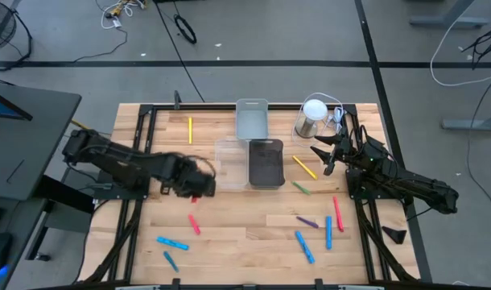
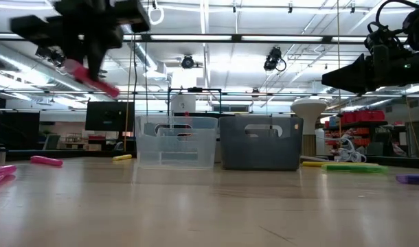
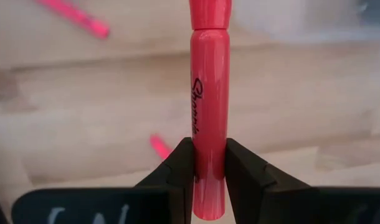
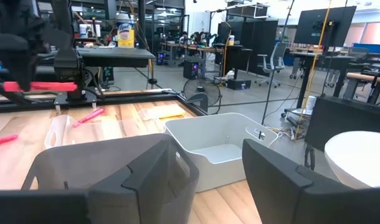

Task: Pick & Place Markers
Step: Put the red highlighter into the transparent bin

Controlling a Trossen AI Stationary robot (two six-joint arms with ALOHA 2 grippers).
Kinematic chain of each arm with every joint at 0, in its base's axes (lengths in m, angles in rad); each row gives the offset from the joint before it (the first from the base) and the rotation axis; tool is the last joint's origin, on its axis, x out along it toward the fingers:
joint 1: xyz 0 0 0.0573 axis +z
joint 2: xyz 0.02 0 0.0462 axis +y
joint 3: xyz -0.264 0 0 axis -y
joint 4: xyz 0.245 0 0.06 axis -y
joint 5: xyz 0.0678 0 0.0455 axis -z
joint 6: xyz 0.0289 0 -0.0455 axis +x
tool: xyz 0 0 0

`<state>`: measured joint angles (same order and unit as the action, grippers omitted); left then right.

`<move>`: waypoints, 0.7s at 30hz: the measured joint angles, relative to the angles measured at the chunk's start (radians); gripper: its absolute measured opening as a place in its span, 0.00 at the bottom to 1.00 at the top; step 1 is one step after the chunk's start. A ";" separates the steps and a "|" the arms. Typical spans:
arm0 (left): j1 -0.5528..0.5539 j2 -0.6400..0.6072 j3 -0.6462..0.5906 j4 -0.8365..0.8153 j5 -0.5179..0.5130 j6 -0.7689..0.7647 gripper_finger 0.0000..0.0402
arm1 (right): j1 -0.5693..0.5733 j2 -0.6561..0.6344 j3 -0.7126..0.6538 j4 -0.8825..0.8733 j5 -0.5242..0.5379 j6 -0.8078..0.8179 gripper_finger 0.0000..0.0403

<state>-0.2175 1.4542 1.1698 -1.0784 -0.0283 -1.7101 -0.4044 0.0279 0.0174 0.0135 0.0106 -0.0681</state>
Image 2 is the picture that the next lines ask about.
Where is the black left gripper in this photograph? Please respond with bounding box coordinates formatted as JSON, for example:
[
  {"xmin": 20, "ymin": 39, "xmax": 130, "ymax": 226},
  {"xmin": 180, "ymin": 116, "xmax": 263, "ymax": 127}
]
[{"xmin": 9, "ymin": 0, "xmax": 151, "ymax": 82}]

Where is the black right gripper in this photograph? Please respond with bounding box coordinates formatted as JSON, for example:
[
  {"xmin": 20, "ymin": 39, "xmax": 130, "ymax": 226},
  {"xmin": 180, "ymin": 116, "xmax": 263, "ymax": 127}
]
[{"xmin": 321, "ymin": 44, "xmax": 408, "ymax": 96}]

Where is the red highlighter marker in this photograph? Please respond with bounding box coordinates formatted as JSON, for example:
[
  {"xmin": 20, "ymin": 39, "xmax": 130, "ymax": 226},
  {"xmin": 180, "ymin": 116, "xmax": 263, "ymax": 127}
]
[{"xmin": 63, "ymin": 58, "xmax": 121, "ymax": 99}]

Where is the green marker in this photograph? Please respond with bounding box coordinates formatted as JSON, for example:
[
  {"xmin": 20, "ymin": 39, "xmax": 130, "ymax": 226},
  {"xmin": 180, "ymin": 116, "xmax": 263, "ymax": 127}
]
[{"xmin": 321, "ymin": 163, "xmax": 389, "ymax": 174}]

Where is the pink marker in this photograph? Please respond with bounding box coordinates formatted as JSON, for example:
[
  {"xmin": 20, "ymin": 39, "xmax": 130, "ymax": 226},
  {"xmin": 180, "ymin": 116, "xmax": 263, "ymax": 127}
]
[{"xmin": 30, "ymin": 155, "xmax": 64, "ymax": 168}]

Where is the purple marker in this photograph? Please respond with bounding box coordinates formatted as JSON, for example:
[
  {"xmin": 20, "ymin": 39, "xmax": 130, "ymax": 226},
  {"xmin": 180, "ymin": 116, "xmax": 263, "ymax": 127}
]
[{"xmin": 396, "ymin": 174, "xmax": 419, "ymax": 185}]

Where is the magenta marker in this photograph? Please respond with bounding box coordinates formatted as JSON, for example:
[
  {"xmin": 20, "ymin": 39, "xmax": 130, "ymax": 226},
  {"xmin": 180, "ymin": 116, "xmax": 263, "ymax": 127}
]
[{"xmin": 0, "ymin": 165, "xmax": 18, "ymax": 185}]

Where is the shelf with red bins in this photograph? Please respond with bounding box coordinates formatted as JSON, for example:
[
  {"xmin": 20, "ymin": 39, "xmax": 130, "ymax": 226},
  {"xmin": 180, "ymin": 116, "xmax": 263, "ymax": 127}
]
[{"xmin": 324, "ymin": 109, "xmax": 389, "ymax": 148}]

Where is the white mushroom table lamp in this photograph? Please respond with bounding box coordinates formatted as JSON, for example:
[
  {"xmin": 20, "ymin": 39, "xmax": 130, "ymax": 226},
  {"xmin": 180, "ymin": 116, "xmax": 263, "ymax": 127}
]
[{"xmin": 291, "ymin": 98, "xmax": 329, "ymax": 158}]

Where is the black monitor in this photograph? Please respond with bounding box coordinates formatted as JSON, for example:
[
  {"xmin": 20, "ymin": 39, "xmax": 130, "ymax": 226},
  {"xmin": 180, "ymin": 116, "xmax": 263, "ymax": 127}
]
[{"xmin": 84, "ymin": 101, "xmax": 135, "ymax": 132}]

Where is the wooden shelf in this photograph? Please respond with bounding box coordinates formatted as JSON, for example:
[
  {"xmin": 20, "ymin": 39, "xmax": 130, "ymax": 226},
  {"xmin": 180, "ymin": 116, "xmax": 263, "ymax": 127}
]
[{"xmin": 64, "ymin": 132, "xmax": 85, "ymax": 150}]

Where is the grey office chair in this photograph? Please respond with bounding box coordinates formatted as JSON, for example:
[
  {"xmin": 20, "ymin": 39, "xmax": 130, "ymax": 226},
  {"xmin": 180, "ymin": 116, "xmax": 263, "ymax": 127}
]
[{"xmin": 43, "ymin": 134, "xmax": 61, "ymax": 151}]

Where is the black cabinet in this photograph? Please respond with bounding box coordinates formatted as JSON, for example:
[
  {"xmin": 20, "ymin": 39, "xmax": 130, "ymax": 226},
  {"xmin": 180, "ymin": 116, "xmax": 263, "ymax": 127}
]
[{"xmin": 0, "ymin": 97, "xmax": 41, "ymax": 152}]

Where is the white numbered box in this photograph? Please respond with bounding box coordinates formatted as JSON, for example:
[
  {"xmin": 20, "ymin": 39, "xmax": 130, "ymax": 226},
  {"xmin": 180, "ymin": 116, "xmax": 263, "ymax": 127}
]
[{"xmin": 170, "ymin": 94, "xmax": 196, "ymax": 114}]

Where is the clear plastic bin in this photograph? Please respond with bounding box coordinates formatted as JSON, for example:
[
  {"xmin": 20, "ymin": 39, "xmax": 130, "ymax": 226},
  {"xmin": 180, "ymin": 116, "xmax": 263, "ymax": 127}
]
[{"xmin": 135, "ymin": 115, "xmax": 219, "ymax": 169}]

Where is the dark smoky plastic bin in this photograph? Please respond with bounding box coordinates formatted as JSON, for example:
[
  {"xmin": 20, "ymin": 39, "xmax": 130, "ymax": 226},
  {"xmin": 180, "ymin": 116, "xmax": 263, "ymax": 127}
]
[{"xmin": 218, "ymin": 115, "xmax": 304, "ymax": 172}]

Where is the black rig bar with lights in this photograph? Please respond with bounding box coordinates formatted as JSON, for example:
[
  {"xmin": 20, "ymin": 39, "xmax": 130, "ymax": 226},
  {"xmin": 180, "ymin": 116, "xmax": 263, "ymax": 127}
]
[{"xmin": 0, "ymin": 32, "xmax": 408, "ymax": 45}]

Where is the white plastic bin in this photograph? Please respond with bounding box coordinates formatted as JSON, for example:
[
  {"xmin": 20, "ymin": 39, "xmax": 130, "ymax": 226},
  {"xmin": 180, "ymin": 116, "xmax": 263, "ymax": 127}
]
[{"xmin": 157, "ymin": 126, "xmax": 221, "ymax": 164}]

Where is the yellow hanging cord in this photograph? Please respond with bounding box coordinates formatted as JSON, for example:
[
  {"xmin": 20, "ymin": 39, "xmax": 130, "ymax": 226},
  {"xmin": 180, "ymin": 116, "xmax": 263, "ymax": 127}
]
[
  {"xmin": 123, "ymin": 34, "xmax": 134, "ymax": 152},
  {"xmin": 335, "ymin": 0, "xmax": 342, "ymax": 138}
]

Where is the black camera on mount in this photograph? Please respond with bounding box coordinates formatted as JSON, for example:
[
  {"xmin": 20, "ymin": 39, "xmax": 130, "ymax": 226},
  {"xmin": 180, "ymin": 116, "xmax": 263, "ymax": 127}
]
[{"xmin": 35, "ymin": 46, "xmax": 67, "ymax": 69}]

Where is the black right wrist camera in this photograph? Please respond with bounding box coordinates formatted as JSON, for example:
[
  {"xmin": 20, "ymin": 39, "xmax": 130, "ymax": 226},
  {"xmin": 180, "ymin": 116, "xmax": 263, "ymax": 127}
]
[{"xmin": 363, "ymin": 22, "xmax": 403, "ymax": 56}]

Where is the black hanging cable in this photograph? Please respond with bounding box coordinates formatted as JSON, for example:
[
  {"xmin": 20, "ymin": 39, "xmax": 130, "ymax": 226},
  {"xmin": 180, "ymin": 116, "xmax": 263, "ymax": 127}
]
[
  {"xmin": 132, "ymin": 34, "xmax": 138, "ymax": 114},
  {"xmin": 144, "ymin": 40, "xmax": 150, "ymax": 117}
]

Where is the white lamp cable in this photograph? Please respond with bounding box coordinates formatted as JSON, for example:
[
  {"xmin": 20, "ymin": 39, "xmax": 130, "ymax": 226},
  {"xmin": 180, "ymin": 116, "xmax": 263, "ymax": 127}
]
[{"xmin": 300, "ymin": 134, "xmax": 367, "ymax": 164}]

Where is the round black overhead camera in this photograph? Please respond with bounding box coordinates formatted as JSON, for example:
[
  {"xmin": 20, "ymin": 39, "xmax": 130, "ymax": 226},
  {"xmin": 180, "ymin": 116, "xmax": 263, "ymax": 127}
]
[{"xmin": 181, "ymin": 54, "xmax": 195, "ymax": 70}]

